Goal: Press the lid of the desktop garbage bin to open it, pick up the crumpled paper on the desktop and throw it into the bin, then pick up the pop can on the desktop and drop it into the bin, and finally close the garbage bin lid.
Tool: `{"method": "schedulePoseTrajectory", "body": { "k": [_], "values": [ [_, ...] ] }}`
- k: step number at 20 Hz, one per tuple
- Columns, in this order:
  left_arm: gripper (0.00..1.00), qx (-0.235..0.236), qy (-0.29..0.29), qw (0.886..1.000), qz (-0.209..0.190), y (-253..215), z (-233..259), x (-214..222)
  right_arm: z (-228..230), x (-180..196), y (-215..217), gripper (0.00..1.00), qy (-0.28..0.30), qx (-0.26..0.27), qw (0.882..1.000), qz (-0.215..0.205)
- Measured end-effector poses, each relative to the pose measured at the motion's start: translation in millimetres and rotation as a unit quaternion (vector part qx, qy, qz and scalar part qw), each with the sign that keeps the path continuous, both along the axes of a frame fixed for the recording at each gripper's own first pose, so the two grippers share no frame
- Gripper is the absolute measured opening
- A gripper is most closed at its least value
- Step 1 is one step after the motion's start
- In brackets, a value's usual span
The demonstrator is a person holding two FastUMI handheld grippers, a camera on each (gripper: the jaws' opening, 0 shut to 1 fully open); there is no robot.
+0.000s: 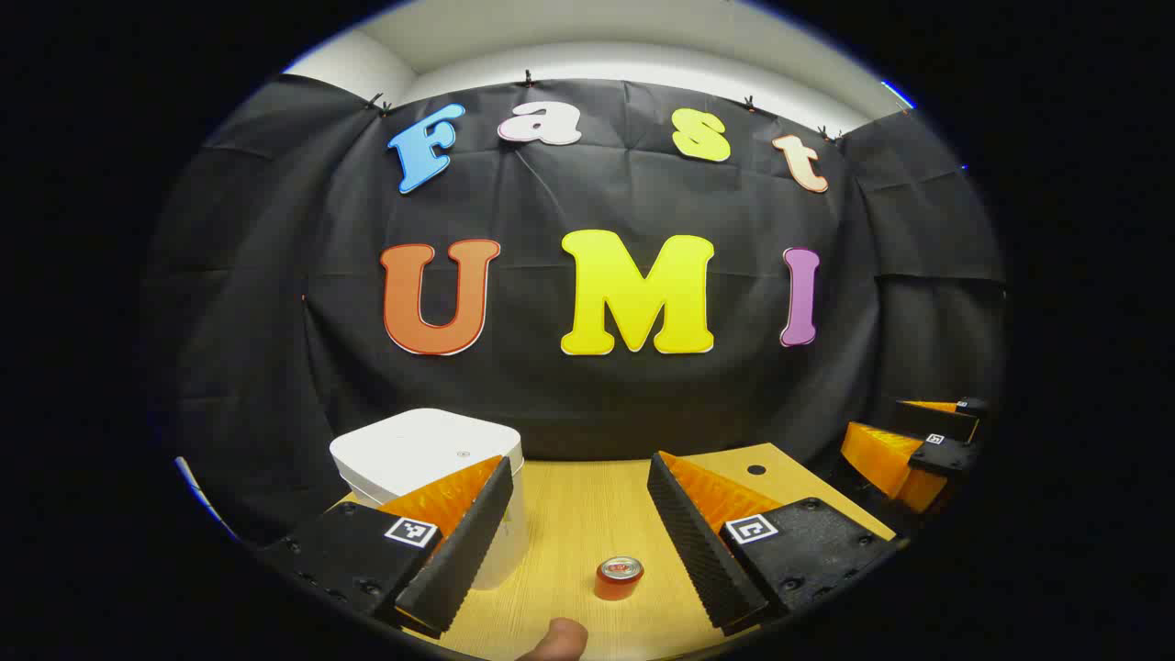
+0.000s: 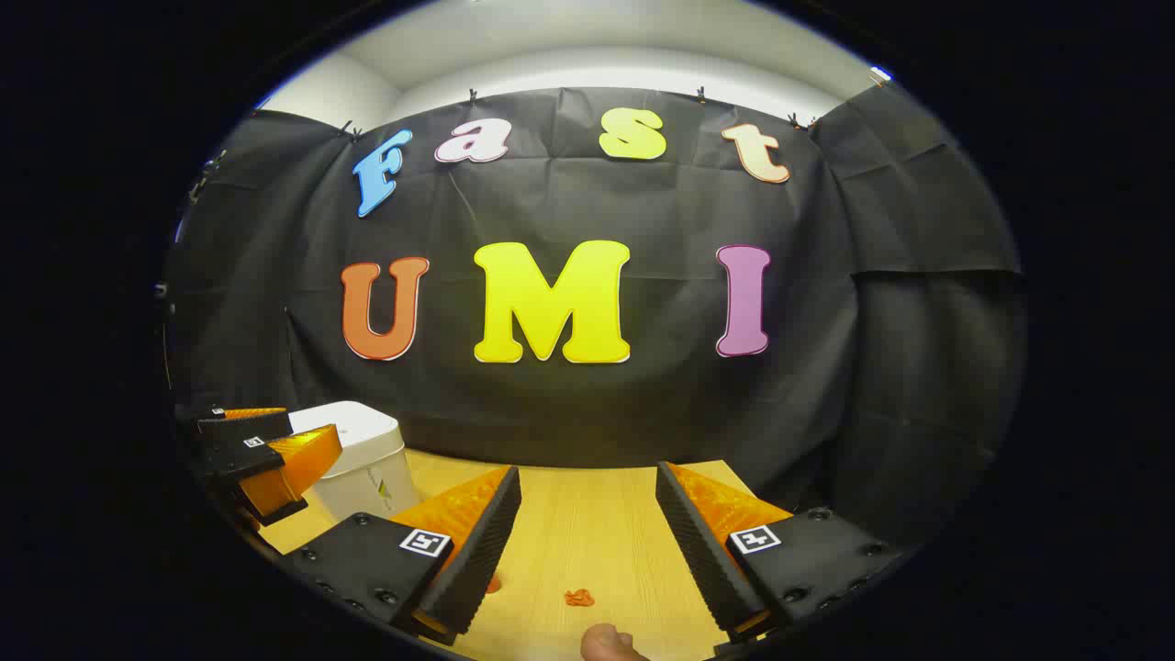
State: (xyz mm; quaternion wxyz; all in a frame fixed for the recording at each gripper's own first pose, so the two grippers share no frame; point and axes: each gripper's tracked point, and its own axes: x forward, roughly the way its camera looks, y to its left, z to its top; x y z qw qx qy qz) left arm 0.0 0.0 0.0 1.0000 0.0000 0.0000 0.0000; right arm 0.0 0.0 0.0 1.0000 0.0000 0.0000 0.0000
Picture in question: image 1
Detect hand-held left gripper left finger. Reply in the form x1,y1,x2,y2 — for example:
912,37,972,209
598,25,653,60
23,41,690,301
257,454,515,641

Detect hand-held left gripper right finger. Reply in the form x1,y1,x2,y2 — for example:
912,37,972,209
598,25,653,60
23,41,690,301
646,450,908,638

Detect red pop can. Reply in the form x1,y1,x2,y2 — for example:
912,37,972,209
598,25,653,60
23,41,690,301
594,555,645,602

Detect white desktop garbage bin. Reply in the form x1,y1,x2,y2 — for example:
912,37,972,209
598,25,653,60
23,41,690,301
329,408,531,591

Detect wooden desktop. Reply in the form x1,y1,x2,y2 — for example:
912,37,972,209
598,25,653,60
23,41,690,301
330,443,896,661

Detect black backdrop cloth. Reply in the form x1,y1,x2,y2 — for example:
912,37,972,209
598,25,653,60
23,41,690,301
142,73,1011,552

